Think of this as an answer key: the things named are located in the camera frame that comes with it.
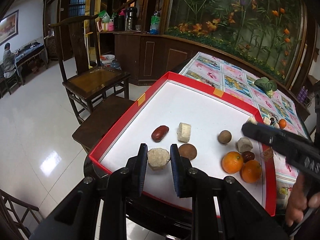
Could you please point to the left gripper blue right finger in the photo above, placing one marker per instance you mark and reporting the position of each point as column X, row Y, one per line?
column 182, row 172

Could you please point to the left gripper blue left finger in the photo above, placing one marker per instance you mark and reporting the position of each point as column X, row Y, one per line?
column 137, row 170

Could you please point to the beige cut chunk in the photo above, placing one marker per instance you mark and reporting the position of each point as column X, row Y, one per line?
column 158, row 158

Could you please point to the small orange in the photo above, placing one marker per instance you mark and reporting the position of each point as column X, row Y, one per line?
column 251, row 171
column 282, row 123

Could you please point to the red jujube date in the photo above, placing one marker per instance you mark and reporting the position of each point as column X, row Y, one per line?
column 159, row 133

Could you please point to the white cut chunk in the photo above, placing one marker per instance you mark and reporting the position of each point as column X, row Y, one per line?
column 184, row 132

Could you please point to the large orange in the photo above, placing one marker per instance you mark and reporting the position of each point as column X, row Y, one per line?
column 232, row 162

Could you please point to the brown round longan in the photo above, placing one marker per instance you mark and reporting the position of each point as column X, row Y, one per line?
column 224, row 137

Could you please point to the red white-lined box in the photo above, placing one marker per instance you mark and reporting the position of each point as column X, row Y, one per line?
column 177, row 110

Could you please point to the right hand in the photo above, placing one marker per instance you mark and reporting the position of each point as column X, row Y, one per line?
column 298, row 202

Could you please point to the fruit pattern tablecloth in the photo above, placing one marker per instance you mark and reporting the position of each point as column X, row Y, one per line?
column 228, row 79

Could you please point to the green bok choy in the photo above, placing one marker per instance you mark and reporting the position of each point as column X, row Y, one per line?
column 268, row 86

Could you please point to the dark wooden chair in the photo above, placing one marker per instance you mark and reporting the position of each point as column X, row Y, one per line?
column 89, row 84

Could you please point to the glass flower display cabinet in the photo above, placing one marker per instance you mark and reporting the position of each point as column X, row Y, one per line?
column 268, row 34

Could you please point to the black thermos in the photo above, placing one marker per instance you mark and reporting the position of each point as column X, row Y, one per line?
column 131, row 17

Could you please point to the green plastic bottle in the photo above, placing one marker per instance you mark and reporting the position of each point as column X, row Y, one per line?
column 155, row 22

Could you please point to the seated person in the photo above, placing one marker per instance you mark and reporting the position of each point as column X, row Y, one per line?
column 9, row 68

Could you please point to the framed landscape painting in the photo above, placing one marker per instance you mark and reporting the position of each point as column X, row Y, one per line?
column 9, row 27

